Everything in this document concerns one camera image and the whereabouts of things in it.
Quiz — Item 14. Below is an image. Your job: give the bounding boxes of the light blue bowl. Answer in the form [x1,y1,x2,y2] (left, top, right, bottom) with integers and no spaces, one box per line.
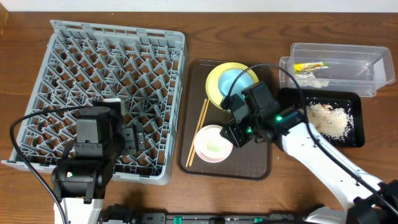
[218,69,254,98]

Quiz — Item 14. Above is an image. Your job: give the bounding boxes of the white small cup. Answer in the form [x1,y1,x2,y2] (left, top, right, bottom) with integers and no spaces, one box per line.
[203,128,232,157]

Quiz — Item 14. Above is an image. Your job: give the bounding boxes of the green snack wrapper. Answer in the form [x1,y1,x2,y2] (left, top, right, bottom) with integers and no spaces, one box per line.
[294,62,329,74]

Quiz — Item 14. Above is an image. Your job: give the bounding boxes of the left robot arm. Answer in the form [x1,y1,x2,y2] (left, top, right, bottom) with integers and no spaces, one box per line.
[52,98,146,223]

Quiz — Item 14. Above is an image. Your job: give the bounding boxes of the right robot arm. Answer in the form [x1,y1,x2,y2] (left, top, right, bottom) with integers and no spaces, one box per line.
[220,82,397,223]

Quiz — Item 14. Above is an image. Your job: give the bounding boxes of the grey dishwasher rack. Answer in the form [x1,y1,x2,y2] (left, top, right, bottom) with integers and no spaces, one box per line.
[17,20,188,185]

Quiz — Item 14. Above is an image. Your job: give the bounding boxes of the black waste tray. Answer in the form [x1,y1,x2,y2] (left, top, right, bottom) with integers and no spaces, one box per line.
[276,88,366,148]

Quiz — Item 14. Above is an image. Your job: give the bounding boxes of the wooden chopstick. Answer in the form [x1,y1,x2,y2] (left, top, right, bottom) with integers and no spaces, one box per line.
[185,98,207,167]
[188,98,210,167]

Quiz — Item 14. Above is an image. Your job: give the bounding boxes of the pink plate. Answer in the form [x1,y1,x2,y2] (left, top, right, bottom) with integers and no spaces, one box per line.
[194,124,233,163]

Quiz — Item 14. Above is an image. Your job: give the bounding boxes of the crumpled white tissue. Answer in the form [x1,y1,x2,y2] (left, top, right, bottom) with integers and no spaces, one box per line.
[294,72,329,88]

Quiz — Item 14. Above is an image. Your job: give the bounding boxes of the yellow plate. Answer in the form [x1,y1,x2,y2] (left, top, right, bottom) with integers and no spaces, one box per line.
[206,62,259,109]

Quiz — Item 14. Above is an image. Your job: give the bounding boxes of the dark brown serving tray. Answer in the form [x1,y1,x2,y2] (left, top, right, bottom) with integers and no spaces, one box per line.
[177,59,272,180]

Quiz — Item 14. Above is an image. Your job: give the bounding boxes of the rice and food scraps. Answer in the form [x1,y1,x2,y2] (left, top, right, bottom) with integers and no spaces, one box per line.
[306,103,354,142]

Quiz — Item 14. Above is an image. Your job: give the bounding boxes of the clear plastic bin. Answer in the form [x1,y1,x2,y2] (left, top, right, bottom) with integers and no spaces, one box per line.
[279,43,396,97]

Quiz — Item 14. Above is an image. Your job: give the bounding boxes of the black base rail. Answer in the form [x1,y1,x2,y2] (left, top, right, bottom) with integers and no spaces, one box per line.
[96,203,324,224]

